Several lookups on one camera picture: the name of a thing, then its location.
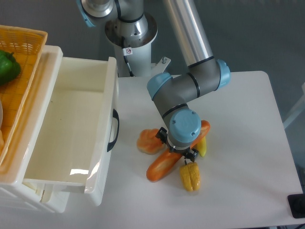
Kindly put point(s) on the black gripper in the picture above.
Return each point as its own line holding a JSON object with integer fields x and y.
{"x": 186, "y": 151}

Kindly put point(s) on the long orange baguette bread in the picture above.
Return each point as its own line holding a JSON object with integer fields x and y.
{"x": 166, "y": 160}

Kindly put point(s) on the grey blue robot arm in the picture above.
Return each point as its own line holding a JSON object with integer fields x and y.
{"x": 172, "y": 94}

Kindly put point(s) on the long yellow chili pepper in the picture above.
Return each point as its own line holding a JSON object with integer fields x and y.
{"x": 203, "y": 146}

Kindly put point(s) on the round orange bread roll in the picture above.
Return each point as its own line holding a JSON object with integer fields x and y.
{"x": 148, "y": 143}

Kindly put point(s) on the yellow bell pepper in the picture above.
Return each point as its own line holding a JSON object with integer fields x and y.
{"x": 190, "y": 176}

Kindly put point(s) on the white plastic drawer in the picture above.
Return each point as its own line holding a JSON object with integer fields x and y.
{"x": 71, "y": 154}

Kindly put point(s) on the black device at table edge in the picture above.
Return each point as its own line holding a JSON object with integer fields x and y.
{"x": 297, "y": 205}

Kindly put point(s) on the white plastic drawer cabinet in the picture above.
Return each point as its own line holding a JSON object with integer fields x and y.
{"x": 15, "y": 190}

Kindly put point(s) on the yellow woven plastic basket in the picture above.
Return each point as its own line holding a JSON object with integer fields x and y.
{"x": 26, "y": 46}

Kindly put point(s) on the green bell pepper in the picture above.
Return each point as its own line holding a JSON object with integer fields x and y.
{"x": 9, "y": 67}

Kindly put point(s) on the black drawer handle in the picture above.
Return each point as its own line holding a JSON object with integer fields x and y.
{"x": 115, "y": 127}

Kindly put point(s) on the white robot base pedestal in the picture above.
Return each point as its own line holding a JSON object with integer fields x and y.
{"x": 132, "y": 42}

